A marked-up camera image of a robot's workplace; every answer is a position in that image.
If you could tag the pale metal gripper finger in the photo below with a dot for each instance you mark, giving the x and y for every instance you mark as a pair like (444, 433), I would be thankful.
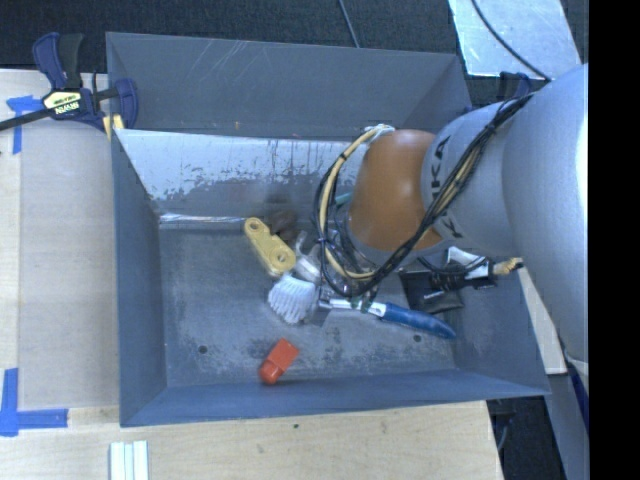
(331, 302)
(307, 267)

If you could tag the dark brown round object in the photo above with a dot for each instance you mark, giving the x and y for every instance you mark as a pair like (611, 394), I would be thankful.
(281, 220)

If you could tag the orange-red small block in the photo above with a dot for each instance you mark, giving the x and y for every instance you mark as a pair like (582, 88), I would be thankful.
(277, 363)

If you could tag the grey metal bin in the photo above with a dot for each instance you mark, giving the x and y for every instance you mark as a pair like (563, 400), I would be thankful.
(220, 318)

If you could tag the black flat pouch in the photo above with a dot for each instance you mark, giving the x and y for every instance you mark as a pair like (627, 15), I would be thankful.
(442, 302)

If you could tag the pale wood board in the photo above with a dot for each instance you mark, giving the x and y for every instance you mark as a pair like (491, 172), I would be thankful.
(65, 268)

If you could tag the yellow flat bracket with holes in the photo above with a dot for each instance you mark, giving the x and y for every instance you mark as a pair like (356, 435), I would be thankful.
(270, 250)

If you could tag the black cylinder on white bracket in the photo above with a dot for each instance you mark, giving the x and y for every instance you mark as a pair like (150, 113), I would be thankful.
(457, 280)

